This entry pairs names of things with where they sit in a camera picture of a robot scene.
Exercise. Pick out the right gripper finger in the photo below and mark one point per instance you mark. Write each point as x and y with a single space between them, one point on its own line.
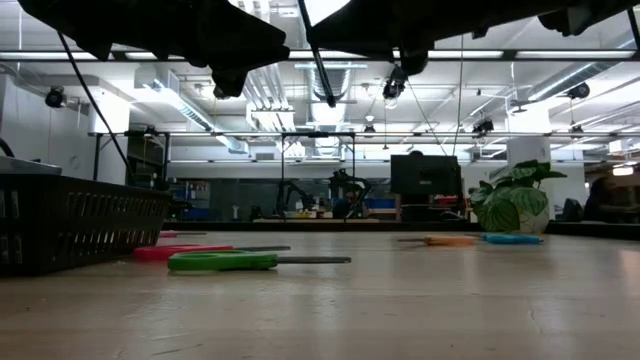
350 30
414 62

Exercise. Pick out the black ceiling-hung camera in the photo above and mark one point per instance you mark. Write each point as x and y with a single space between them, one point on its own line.
55 97
483 126
579 91

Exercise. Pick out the pink scissors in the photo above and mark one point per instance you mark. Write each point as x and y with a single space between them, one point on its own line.
182 233

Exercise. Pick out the short black paintbrush silver ferrule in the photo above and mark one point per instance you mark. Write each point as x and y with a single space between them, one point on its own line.
320 70

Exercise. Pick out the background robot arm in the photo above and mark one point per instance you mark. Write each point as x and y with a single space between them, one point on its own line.
295 192
350 182

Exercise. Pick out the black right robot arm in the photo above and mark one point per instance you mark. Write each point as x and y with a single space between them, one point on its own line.
575 15

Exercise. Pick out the black background monitor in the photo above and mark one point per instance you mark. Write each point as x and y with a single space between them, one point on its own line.
425 175

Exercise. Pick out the red scissors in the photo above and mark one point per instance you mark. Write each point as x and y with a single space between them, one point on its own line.
175 252

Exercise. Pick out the orange scissors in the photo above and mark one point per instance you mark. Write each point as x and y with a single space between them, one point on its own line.
450 240

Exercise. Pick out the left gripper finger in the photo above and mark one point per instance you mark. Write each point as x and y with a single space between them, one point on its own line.
250 45
230 82

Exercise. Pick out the person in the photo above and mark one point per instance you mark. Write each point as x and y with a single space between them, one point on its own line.
600 200
342 207

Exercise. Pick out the black overhead camera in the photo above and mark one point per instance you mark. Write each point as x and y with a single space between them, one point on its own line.
395 87

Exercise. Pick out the green striped potted plant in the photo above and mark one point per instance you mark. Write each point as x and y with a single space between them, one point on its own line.
500 210

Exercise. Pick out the black mesh basket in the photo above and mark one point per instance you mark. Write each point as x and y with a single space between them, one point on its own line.
75 225

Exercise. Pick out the blue scissors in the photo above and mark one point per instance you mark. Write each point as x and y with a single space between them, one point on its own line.
512 239

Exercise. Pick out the green scissors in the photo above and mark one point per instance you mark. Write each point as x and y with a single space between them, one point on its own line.
225 261

